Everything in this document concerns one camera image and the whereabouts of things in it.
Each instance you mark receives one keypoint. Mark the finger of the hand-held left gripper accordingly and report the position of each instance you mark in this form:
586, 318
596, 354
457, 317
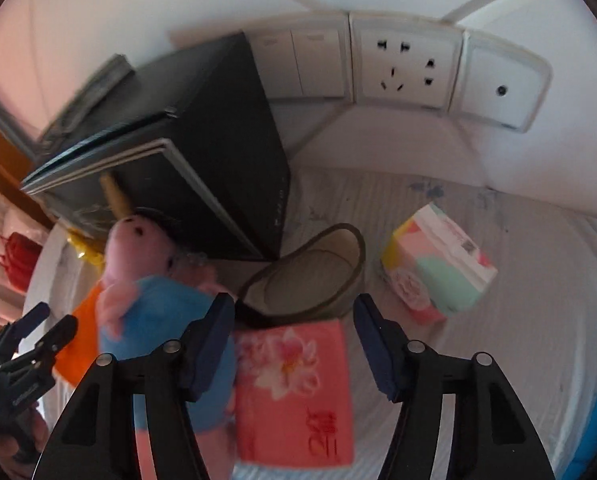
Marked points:
26, 322
51, 347

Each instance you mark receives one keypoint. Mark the yellow giraffe toy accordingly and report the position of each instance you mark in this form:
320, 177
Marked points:
86, 250

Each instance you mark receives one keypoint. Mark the person's left hand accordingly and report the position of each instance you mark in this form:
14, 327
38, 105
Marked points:
21, 467

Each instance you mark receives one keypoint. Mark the pastel tissue pack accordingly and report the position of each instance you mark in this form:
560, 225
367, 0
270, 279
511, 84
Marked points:
438, 270

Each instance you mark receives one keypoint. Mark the wooden door frame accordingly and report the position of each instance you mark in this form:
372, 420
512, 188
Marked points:
3, 160

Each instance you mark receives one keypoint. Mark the white wall switch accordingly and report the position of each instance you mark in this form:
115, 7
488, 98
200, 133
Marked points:
303, 62

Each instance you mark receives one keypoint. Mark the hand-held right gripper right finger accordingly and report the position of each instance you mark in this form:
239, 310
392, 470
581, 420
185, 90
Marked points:
378, 350

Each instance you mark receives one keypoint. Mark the pink pig plush orange dress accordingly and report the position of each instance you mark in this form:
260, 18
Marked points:
76, 345

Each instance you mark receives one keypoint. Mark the white wall socket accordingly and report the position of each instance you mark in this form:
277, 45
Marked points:
406, 60

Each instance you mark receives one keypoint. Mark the pink pig plush blue shirt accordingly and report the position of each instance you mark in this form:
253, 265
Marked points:
153, 310

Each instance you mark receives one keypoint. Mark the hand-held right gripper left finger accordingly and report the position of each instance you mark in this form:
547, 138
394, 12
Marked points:
208, 345

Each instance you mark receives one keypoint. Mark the white cloth covered desktop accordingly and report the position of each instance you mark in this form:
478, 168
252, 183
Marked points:
528, 350

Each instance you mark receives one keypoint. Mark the red handbag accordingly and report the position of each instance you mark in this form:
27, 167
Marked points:
21, 257

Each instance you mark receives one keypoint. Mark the red floral tissue pack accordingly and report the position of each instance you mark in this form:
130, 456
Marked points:
293, 390

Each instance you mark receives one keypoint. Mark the black gift box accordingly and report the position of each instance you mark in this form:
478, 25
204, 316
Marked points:
203, 160

